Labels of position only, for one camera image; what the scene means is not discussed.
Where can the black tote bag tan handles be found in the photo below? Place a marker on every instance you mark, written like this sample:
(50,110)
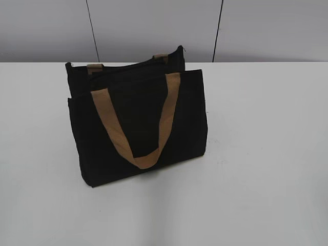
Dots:
(137,118)

